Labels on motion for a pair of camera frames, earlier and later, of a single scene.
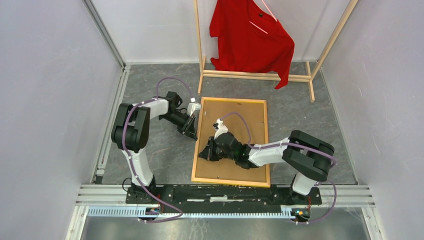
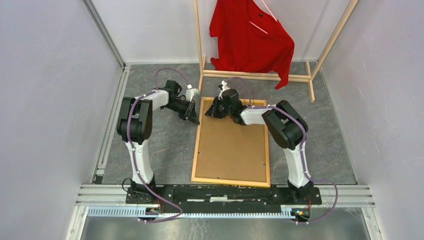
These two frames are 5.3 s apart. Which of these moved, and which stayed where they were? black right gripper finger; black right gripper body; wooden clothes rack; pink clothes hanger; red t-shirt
Moved: black right gripper body; black right gripper finger
Stayed: red t-shirt; wooden clothes rack; pink clothes hanger
